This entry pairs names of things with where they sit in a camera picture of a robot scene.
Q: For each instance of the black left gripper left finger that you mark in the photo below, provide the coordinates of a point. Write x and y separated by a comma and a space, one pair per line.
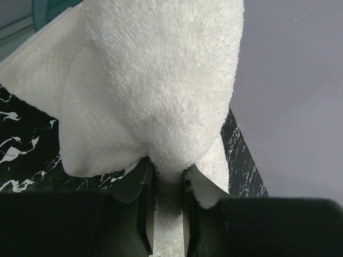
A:
118, 221

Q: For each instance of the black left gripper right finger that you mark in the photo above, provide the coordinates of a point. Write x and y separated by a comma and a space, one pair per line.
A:
217, 224

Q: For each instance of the white towel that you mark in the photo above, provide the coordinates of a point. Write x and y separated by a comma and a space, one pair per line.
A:
134, 79

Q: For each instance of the teal transparent plastic bin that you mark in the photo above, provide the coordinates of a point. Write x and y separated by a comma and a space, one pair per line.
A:
44, 11

